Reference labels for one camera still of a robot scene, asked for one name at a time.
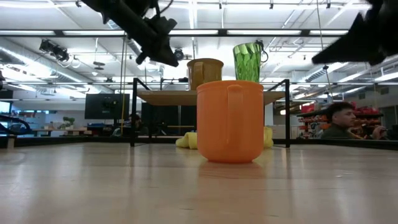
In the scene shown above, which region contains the wooden shelf with black legs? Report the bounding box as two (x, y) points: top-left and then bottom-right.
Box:
(130, 77), (292, 149)

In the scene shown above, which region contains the black overhead frame bar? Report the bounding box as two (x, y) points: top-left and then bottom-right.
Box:
(0, 29), (349, 37)

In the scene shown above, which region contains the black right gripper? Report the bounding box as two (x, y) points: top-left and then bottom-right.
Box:
(312, 0), (398, 66)

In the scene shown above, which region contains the green potted plant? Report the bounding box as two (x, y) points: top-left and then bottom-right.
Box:
(58, 116), (75, 130)

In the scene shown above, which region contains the black monitor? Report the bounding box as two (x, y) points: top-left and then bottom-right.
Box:
(84, 93), (131, 120)

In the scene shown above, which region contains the yellow cloth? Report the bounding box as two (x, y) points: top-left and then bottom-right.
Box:
(175, 126), (274, 149)

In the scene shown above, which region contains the black table frame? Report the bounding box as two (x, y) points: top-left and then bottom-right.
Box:
(0, 136), (398, 149)

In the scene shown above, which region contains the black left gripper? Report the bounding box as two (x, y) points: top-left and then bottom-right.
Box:
(124, 0), (180, 68)

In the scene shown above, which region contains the red storage shelving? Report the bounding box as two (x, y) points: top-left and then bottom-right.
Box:
(297, 101), (383, 139)

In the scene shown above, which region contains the person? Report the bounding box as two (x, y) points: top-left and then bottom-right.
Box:
(111, 113), (142, 138)
(322, 101), (388, 140)

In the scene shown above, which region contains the green faceted tumbler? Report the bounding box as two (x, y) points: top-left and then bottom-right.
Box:
(233, 42), (264, 83)

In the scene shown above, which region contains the yellow speckled mug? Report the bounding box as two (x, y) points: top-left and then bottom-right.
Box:
(187, 58), (224, 91)

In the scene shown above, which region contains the orange plastic mug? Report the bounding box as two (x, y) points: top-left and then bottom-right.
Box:
(196, 80), (264, 164)

